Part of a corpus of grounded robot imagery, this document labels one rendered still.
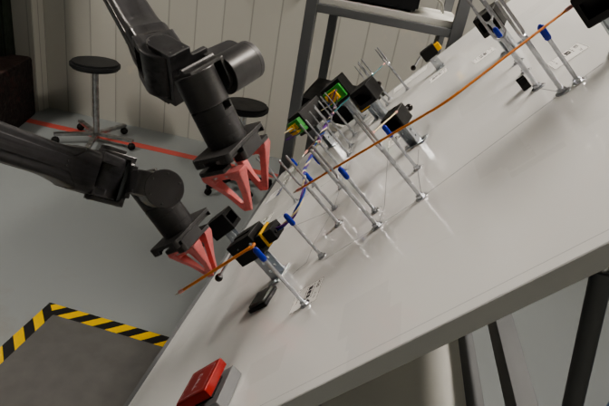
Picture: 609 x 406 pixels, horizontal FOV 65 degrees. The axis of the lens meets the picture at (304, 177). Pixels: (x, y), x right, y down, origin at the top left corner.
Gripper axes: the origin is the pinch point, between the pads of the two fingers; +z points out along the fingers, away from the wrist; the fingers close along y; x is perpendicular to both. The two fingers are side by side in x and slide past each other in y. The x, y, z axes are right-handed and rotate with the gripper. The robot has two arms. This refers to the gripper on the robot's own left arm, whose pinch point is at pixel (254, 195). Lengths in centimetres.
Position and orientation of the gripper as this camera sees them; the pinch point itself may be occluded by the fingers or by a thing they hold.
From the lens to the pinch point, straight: 71.3
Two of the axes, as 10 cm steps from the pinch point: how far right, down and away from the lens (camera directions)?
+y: 3.6, -5.1, 7.8
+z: 3.7, 8.4, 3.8
